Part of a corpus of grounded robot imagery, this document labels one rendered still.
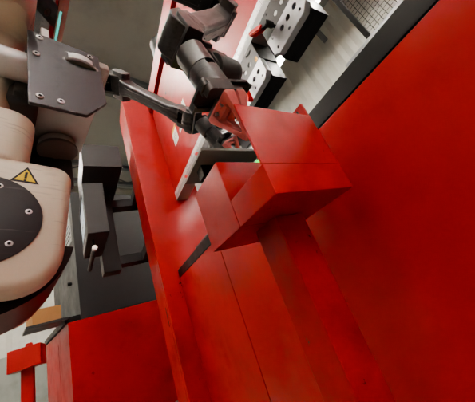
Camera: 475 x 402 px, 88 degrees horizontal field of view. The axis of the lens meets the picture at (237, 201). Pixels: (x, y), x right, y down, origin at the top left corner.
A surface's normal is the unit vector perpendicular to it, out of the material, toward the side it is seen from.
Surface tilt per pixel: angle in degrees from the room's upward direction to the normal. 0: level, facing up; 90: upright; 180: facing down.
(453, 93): 90
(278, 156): 90
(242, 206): 90
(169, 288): 90
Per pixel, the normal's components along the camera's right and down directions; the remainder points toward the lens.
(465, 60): -0.84, 0.10
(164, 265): 0.42, -0.50
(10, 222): 0.62, -0.50
